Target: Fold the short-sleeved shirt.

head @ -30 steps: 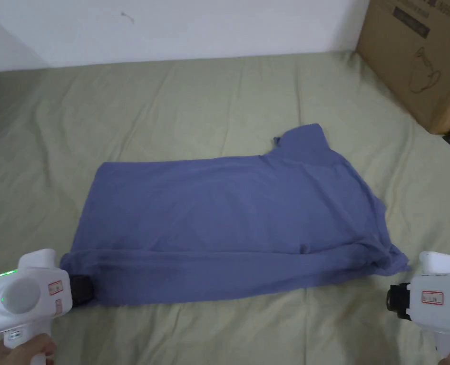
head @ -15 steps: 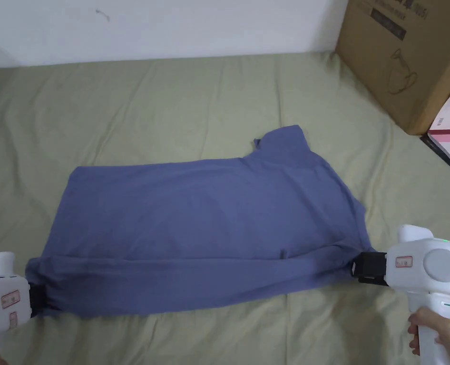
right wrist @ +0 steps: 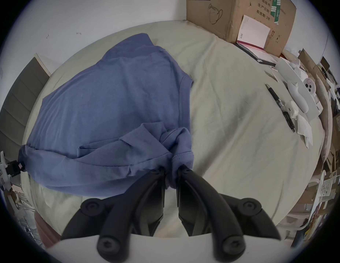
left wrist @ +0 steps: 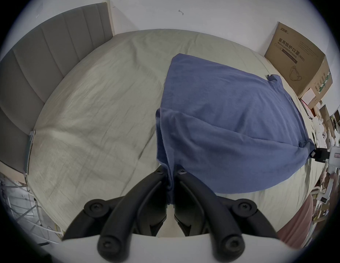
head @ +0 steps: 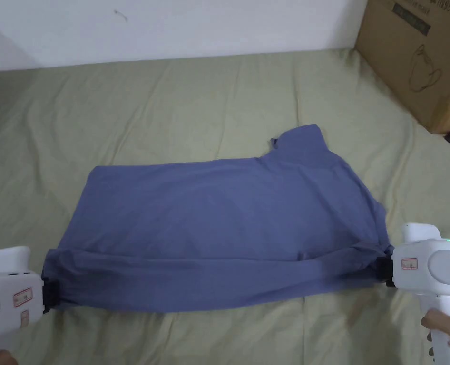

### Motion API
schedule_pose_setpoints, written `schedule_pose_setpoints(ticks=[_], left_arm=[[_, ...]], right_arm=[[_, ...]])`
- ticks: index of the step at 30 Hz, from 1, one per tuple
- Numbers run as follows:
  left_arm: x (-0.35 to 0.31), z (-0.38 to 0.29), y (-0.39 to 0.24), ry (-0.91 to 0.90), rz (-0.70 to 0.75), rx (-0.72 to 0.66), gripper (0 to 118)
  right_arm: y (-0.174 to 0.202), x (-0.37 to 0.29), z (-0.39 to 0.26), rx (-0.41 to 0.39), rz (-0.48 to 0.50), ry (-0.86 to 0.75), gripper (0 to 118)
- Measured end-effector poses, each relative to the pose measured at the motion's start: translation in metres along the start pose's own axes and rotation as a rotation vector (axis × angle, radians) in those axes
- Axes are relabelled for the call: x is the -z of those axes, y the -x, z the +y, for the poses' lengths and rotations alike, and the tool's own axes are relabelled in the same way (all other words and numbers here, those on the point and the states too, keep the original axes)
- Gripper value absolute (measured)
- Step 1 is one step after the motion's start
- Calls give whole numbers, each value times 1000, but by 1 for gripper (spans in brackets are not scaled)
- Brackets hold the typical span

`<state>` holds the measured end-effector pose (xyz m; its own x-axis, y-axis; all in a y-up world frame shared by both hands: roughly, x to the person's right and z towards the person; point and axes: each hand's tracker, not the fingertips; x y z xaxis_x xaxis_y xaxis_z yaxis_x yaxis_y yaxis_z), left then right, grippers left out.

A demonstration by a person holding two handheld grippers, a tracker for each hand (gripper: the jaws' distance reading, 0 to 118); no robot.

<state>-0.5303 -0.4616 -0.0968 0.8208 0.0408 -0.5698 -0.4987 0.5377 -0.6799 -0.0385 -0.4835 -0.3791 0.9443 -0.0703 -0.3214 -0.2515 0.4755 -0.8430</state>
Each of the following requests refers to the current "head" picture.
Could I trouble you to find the dark blue shirt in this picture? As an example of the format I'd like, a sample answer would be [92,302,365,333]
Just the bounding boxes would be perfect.
[43,123,395,314]

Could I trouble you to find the brown cardboard carton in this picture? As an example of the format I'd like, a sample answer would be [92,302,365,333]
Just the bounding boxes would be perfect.
[353,0,450,135]

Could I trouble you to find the bed with pale green sheet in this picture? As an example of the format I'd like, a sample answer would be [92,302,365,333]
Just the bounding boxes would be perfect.
[0,47,450,365]

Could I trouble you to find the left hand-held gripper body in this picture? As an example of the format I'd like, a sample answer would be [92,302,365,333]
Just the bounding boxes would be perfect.
[0,246,61,342]

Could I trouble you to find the person's right hand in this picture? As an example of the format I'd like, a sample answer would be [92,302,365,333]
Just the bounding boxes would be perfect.
[421,309,450,354]

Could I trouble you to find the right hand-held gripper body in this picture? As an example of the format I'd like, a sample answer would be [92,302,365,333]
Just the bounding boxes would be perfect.
[375,222,450,365]

